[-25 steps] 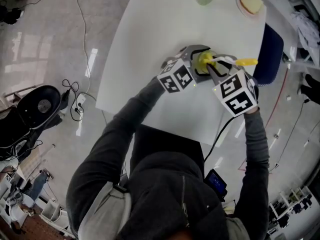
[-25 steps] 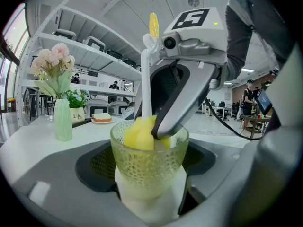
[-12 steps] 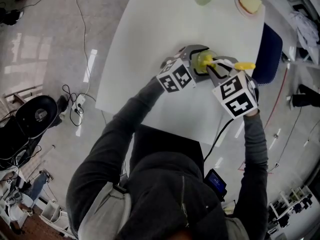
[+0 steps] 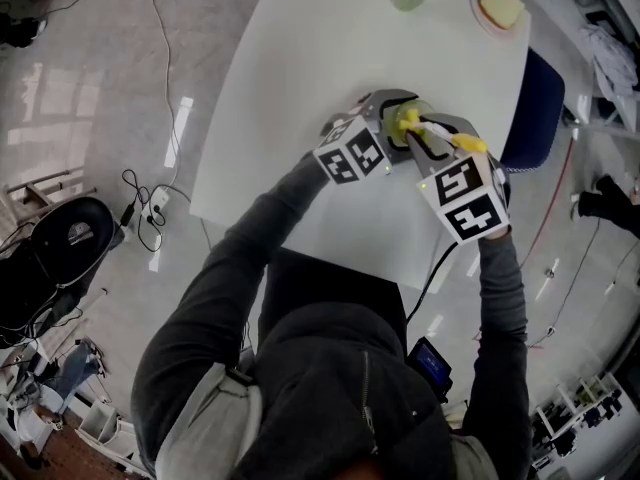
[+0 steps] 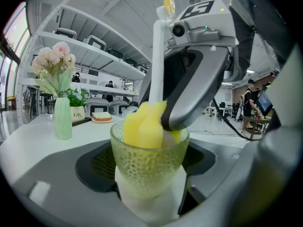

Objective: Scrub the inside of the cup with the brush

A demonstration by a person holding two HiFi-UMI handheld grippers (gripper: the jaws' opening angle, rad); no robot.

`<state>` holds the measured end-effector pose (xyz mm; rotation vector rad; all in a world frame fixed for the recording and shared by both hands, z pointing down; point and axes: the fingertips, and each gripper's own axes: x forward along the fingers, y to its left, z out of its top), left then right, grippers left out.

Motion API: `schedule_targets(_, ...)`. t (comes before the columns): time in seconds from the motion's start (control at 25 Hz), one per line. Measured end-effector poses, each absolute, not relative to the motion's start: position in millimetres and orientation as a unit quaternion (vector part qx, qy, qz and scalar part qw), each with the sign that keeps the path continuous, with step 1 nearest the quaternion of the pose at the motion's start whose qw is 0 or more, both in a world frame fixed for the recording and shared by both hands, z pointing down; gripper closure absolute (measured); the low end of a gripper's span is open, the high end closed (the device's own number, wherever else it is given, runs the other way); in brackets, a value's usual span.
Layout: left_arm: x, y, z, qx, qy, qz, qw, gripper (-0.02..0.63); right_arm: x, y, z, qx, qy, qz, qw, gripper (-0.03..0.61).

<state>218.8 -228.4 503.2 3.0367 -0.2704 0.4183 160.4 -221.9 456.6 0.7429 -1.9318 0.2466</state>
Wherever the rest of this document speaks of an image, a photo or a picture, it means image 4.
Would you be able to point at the white crumpled cloth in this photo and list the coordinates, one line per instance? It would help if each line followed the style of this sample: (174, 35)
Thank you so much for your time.
(612, 63)

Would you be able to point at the white shelving rack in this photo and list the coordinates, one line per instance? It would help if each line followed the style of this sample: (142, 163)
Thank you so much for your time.
(582, 103)

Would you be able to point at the white power strip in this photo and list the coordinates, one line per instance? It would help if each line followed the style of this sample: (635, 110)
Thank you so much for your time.
(160, 198)

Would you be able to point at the pale green translucent cup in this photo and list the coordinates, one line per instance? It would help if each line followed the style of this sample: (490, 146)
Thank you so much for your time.
(393, 118)

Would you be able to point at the white table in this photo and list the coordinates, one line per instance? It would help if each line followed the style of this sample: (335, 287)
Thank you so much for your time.
(310, 68)

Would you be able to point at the low white shelf unit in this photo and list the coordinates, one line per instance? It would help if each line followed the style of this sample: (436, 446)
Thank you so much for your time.
(565, 413)

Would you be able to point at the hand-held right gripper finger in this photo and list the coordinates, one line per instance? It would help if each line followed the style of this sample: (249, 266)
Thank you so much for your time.
(457, 120)
(425, 165)

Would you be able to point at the person's left forearm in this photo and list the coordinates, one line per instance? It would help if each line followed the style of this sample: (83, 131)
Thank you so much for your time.
(265, 213)

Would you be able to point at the dark blue chair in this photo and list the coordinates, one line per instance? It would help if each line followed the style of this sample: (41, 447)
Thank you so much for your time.
(537, 113)

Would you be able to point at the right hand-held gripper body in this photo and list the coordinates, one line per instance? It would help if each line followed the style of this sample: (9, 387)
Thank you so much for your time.
(470, 203)

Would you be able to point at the pink plate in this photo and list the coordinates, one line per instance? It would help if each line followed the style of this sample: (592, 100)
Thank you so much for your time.
(492, 27)

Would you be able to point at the black hard-shell backpack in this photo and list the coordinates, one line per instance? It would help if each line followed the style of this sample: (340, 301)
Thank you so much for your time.
(75, 238)

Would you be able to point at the person's dark hooded jacket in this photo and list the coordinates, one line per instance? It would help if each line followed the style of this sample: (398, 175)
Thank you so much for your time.
(325, 368)

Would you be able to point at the black device with blue screen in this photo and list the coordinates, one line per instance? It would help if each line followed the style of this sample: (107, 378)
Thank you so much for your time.
(429, 363)

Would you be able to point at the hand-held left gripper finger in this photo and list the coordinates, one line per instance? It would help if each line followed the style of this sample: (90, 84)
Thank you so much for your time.
(400, 155)
(395, 94)

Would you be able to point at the yellow brush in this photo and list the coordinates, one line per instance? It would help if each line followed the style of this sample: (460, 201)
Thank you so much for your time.
(470, 143)

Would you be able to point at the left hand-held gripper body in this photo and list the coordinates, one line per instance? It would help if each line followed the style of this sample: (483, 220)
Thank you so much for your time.
(360, 153)

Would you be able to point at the yellow sponge cake slice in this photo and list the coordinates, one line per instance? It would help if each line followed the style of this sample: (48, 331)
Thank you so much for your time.
(500, 3)

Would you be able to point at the person's right forearm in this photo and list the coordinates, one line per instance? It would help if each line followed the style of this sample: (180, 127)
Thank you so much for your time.
(502, 308)

